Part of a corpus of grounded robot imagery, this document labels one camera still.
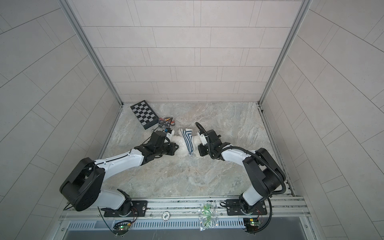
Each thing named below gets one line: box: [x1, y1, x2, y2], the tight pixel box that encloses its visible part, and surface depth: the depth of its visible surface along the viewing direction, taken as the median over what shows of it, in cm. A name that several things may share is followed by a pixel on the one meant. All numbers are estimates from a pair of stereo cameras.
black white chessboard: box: [130, 100, 159, 130], surface depth 107 cm
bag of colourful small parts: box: [158, 117, 176, 128], surface depth 104 cm
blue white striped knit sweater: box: [180, 128, 194, 155], surface depth 87 cm
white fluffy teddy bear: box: [170, 129, 202, 154], surface depth 87 cm
